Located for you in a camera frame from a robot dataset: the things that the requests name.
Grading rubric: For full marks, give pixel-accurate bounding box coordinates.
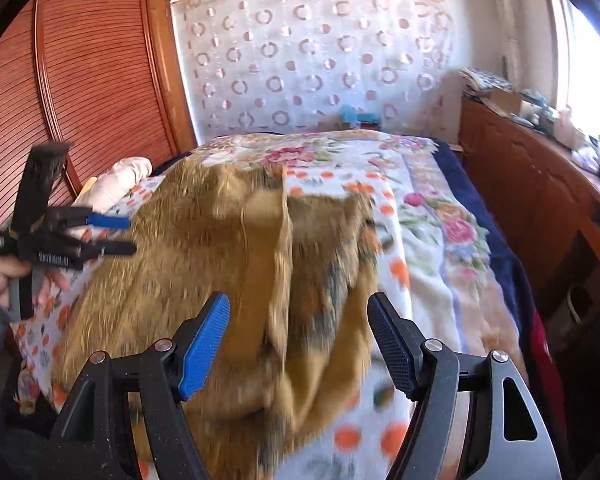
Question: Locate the cardboard box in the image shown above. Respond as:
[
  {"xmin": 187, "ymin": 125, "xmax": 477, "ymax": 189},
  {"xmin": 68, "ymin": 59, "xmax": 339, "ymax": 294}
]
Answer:
[{"xmin": 489, "ymin": 86, "xmax": 524, "ymax": 114}]

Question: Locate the brown furry garment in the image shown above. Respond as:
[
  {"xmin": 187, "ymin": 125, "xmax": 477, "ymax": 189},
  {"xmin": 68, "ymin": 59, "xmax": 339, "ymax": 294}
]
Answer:
[{"xmin": 54, "ymin": 159, "xmax": 387, "ymax": 480}]

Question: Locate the pile of sideboard clutter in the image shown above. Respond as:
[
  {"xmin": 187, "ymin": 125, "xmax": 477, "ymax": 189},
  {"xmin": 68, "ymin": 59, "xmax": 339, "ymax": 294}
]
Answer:
[{"xmin": 459, "ymin": 64, "xmax": 600, "ymax": 187}]

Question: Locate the small blue object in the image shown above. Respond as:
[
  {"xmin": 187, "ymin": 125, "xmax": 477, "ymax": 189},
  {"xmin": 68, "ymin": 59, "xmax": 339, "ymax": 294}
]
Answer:
[{"xmin": 340, "ymin": 104, "xmax": 382, "ymax": 129}]

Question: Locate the floral printed blanket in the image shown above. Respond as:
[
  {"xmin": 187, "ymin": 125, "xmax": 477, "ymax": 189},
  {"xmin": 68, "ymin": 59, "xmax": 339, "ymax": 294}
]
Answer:
[{"xmin": 10, "ymin": 129, "xmax": 531, "ymax": 480}]

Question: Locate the white circle patterned curtain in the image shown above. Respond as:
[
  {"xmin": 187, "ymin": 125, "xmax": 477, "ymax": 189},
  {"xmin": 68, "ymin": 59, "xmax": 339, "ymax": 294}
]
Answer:
[{"xmin": 170, "ymin": 0, "xmax": 457, "ymax": 140}]

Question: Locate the bright window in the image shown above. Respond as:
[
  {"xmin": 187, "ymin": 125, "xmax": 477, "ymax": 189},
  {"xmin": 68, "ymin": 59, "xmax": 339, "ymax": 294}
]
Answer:
[{"xmin": 539, "ymin": 0, "xmax": 600, "ymax": 163}]

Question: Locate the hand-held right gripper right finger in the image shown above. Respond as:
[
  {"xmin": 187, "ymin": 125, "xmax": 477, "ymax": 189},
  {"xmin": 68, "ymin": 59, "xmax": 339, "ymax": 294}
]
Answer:
[{"xmin": 367, "ymin": 291, "xmax": 563, "ymax": 480}]

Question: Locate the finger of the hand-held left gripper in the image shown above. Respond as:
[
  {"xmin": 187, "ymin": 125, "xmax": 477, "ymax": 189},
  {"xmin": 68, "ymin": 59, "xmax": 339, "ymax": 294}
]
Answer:
[
  {"xmin": 72, "ymin": 237, "xmax": 137, "ymax": 262},
  {"xmin": 47, "ymin": 207, "xmax": 132, "ymax": 232}
]

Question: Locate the wooden sideboard cabinet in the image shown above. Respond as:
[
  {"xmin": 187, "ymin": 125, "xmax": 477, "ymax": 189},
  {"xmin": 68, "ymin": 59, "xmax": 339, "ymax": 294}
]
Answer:
[{"xmin": 457, "ymin": 96, "xmax": 600, "ymax": 411}]

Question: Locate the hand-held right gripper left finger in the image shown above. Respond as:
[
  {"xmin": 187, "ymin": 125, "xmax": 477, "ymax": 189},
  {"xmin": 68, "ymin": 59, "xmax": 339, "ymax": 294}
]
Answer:
[{"xmin": 45, "ymin": 291, "xmax": 231, "ymax": 480}]

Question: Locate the pink pillow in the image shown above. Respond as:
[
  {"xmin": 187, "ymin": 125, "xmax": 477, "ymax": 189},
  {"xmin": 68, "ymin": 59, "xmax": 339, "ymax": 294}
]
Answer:
[{"xmin": 72, "ymin": 156, "xmax": 154, "ymax": 211}]

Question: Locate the red cloth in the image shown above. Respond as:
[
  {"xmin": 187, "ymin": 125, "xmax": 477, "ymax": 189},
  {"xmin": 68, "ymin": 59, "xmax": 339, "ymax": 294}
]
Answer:
[{"xmin": 526, "ymin": 309, "xmax": 567, "ymax": 438}]

